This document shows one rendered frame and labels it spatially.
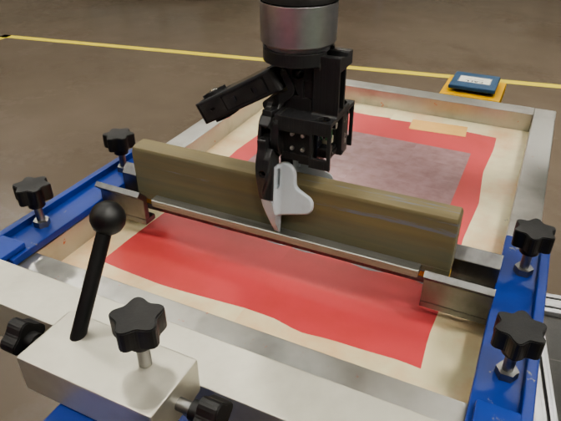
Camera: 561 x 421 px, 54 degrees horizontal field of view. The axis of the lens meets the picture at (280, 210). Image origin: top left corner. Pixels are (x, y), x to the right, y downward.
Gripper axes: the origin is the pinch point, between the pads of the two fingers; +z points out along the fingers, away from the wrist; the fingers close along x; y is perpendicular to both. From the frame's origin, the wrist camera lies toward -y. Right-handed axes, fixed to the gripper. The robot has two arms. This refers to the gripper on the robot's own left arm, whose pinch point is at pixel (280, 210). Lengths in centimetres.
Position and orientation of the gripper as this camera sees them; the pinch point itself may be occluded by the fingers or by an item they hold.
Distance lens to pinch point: 65.6
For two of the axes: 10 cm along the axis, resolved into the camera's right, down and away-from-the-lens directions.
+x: 4.3, -4.9, 7.6
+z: 0.1, 8.4, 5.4
